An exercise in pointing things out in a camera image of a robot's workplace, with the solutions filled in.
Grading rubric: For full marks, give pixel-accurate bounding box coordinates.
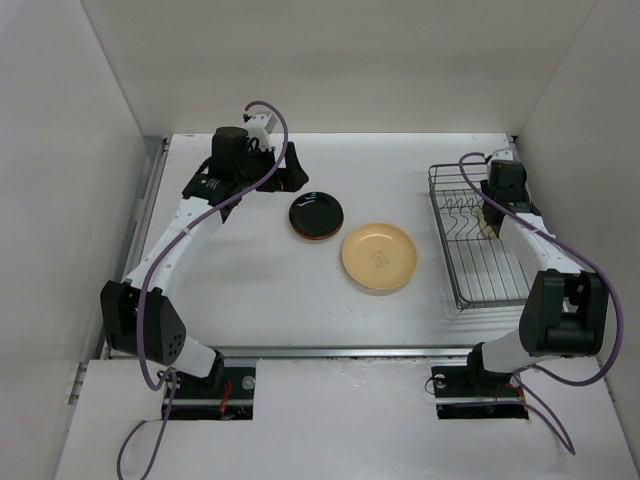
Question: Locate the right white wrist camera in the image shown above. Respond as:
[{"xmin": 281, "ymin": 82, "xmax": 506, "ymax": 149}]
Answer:
[{"xmin": 485, "ymin": 147, "xmax": 516, "ymax": 164}]

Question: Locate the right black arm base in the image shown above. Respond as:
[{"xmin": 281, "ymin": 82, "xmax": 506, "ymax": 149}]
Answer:
[{"xmin": 425, "ymin": 344, "xmax": 529, "ymax": 420}]

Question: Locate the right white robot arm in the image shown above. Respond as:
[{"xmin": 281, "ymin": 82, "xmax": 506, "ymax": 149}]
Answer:
[{"xmin": 463, "ymin": 159, "xmax": 609, "ymax": 394}]

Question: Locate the cream floral plate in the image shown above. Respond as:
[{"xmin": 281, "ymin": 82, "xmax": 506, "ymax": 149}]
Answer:
[{"xmin": 478, "ymin": 209, "xmax": 499, "ymax": 240}]

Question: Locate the black glossy plate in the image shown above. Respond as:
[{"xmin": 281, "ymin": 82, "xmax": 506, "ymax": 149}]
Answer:
[{"xmin": 288, "ymin": 192, "xmax": 344, "ymax": 235}]

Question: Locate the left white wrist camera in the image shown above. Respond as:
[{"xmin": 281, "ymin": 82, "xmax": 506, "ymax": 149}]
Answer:
[{"xmin": 243, "ymin": 112, "xmax": 278, "ymax": 153}]

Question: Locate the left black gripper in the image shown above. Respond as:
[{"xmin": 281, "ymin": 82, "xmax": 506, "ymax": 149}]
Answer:
[{"xmin": 236, "ymin": 142, "xmax": 307, "ymax": 193}]

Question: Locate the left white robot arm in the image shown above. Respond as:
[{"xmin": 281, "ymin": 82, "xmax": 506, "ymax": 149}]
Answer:
[{"xmin": 100, "ymin": 120, "xmax": 309, "ymax": 397}]

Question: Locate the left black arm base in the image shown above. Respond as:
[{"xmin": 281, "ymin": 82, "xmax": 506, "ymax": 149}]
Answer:
[{"xmin": 161, "ymin": 358, "xmax": 257, "ymax": 421}]

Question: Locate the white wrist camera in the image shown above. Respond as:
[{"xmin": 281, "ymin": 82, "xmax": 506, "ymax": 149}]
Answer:
[
  {"xmin": 485, "ymin": 147, "xmax": 516, "ymax": 164},
  {"xmin": 243, "ymin": 112, "xmax": 278, "ymax": 153}
]

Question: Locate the large beige plate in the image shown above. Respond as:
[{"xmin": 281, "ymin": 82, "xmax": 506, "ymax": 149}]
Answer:
[{"xmin": 341, "ymin": 223, "xmax": 418, "ymax": 292}]

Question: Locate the grey wire dish rack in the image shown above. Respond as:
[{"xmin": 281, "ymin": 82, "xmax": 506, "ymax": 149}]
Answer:
[{"xmin": 428, "ymin": 162, "xmax": 529, "ymax": 310}]

